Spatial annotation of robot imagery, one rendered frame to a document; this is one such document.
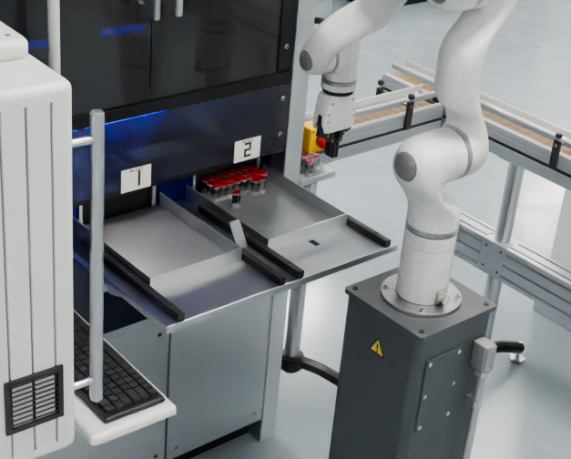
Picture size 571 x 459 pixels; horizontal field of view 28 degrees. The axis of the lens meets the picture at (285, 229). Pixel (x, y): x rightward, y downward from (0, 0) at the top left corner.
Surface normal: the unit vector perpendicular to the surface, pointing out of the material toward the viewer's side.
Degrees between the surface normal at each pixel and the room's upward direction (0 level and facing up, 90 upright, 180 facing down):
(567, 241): 90
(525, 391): 0
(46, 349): 90
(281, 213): 0
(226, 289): 0
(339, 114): 92
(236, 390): 90
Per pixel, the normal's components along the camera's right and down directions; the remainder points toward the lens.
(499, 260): -0.77, 0.25
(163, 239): 0.08, -0.88
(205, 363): 0.64, 0.41
